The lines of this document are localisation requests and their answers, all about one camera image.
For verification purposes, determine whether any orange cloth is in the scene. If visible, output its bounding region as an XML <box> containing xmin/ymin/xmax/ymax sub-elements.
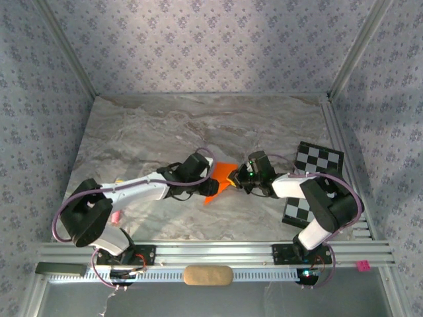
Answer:
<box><xmin>203</xmin><ymin>162</ymin><xmax>239</xmax><ymax>205</ymax></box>

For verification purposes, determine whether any black grey checkerboard panel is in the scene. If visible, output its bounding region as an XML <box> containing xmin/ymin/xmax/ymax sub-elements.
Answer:
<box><xmin>281</xmin><ymin>141</ymin><xmax>344</xmax><ymax>229</ymax></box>

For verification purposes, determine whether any tan oval cork pad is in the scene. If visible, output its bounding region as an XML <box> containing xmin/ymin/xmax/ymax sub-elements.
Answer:
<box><xmin>183</xmin><ymin>265</ymin><xmax>234</xmax><ymax>287</ymax></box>

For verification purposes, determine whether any controller board with green light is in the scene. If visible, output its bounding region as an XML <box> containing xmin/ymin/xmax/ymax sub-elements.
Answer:
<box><xmin>295</xmin><ymin>267</ymin><xmax>321</xmax><ymax>285</ymax></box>

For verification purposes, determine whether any flat black bar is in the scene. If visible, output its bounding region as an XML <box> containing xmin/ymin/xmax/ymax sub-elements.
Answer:
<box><xmin>35</xmin><ymin>262</ymin><xmax>86</xmax><ymax>277</ymax></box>

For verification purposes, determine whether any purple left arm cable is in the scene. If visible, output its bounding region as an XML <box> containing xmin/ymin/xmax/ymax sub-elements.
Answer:
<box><xmin>52</xmin><ymin>147</ymin><xmax>216</xmax><ymax>291</ymax></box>

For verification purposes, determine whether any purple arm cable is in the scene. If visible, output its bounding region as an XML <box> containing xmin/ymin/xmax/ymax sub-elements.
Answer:
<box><xmin>267</xmin><ymin>153</ymin><xmax>364</xmax><ymax>290</ymax></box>
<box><xmin>52</xmin><ymin>147</ymin><xmax>216</xmax><ymax>291</ymax></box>

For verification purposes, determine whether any long aluminium profile rail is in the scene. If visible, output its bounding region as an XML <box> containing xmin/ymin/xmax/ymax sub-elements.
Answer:
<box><xmin>36</xmin><ymin>240</ymin><xmax>396</xmax><ymax>267</ymax></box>

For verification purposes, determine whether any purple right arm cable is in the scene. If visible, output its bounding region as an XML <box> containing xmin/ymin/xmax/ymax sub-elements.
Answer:
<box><xmin>267</xmin><ymin>153</ymin><xmax>364</xmax><ymax>290</ymax></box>

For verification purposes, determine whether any aluminium side rail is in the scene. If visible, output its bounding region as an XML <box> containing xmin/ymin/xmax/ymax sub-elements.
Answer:
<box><xmin>319</xmin><ymin>100</ymin><xmax>376</xmax><ymax>240</ymax></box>

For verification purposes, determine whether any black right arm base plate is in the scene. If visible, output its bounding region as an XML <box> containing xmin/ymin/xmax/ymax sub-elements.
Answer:
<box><xmin>272</xmin><ymin>243</ymin><xmax>333</xmax><ymax>265</ymax></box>

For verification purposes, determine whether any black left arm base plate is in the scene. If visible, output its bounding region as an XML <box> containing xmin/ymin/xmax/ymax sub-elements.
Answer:
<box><xmin>96</xmin><ymin>244</ymin><xmax>157</xmax><ymax>267</ymax></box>

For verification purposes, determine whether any white slotted cable duct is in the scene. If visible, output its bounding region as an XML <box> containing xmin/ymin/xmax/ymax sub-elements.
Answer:
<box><xmin>49</xmin><ymin>266</ymin><xmax>301</xmax><ymax>283</ymax></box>

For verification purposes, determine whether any controller board with wires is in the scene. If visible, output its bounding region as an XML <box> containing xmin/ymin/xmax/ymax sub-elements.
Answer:
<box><xmin>108</xmin><ymin>267</ymin><xmax>148</xmax><ymax>287</ymax></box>

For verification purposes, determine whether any aluminium frame post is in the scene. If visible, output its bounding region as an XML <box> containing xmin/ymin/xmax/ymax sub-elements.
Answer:
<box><xmin>328</xmin><ymin>0</ymin><xmax>394</xmax><ymax>97</ymax></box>

